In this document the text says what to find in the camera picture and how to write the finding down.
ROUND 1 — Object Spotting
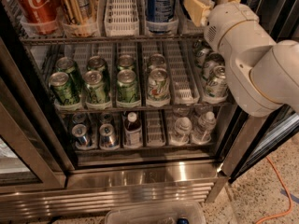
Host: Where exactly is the stainless steel fridge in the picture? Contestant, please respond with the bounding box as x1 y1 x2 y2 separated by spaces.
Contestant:
0 0 299 221

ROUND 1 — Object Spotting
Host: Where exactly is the white diet can front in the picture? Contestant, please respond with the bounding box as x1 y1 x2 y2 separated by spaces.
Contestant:
147 68 170 105

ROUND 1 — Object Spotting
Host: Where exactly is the white 7up can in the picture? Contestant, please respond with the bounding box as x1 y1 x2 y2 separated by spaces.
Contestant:
205 65 227 98
202 52 225 81
192 39 211 68

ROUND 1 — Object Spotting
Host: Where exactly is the blue pepsi can left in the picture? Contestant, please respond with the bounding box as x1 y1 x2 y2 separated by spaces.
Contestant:
146 0 176 34

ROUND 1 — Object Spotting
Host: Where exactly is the clear water bottle left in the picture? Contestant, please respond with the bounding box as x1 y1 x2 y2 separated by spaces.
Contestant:
170 117 192 146

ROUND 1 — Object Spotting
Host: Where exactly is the clear water bottle right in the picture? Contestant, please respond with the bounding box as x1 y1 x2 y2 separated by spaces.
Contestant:
191 111 216 145

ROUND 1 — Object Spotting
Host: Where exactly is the green can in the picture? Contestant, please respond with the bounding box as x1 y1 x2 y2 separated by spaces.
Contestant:
49 72 80 105
55 57 83 92
117 54 135 71
83 70 110 104
86 56 110 81
117 69 139 104

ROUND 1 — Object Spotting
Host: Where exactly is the clear water bottle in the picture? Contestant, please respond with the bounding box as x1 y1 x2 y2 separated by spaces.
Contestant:
191 111 216 145
170 117 192 146

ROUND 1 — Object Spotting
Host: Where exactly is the white 7up can front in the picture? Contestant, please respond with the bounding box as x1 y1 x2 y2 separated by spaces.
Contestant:
205 65 227 98

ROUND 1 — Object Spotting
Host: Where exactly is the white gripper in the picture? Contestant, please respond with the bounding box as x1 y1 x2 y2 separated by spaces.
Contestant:
183 0 261 57

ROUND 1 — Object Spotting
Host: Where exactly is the dark drink bottle white cap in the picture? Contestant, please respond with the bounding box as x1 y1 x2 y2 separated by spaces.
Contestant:
124 112 143 148

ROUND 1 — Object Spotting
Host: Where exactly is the white diet can back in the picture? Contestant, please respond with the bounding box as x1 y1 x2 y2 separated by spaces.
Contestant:
147 53 166 73

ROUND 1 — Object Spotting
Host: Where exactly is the gold soda can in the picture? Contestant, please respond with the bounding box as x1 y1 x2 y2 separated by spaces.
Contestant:
61 0 98 37

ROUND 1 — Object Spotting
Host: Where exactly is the white empty can tray top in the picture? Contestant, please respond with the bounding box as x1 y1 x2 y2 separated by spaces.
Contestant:
104 0 139 36

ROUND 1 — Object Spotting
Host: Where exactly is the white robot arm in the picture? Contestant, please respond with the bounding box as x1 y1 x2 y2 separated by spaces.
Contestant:
183 0 299 117

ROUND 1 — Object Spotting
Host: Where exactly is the red coca-cola can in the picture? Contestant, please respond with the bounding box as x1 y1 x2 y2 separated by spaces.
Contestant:
17 0 57 35

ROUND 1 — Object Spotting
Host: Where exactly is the green can back left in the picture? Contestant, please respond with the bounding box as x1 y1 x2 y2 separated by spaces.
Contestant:
55 57 83 92

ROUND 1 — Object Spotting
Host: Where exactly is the white empty tray middle shelf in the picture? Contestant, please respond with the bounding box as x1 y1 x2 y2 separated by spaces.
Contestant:
163 42 200 105

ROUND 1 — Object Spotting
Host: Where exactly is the white 7up can middle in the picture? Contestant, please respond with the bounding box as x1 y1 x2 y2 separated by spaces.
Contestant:
202 52 225 81

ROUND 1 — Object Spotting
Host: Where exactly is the orange cable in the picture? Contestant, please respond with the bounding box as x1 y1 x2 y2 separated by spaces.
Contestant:
255 156 294 224

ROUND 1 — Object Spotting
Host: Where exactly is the green can front left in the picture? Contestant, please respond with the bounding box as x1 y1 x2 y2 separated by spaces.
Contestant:
49 72 80 105

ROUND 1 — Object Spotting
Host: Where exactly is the white diet can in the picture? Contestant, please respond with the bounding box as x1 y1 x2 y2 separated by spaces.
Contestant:
147 68 170 105
147 53 166 73

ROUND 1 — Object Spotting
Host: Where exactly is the white empty tray bottom shelf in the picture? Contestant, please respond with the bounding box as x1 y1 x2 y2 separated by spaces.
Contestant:
146 110 166 147

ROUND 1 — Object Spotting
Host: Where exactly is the white empty tray shelf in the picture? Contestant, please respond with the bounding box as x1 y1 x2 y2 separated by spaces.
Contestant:
163 42 200 105
146 110 166 147

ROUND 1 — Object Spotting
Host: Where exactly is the white 7up can back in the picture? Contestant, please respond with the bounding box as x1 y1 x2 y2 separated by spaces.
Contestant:
192 39 211 68

